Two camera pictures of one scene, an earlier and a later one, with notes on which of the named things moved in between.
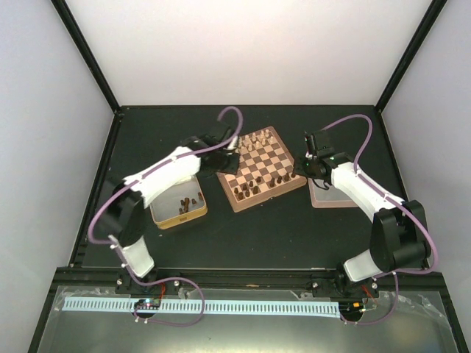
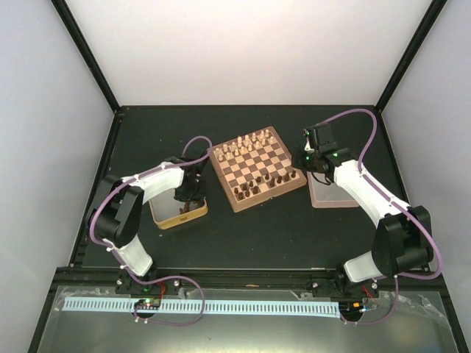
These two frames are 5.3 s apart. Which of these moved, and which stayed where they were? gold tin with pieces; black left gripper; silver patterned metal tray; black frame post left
Moved: black left gripper
Stayed: black frame post left; gold tin with pieces; silver patterned metal tray
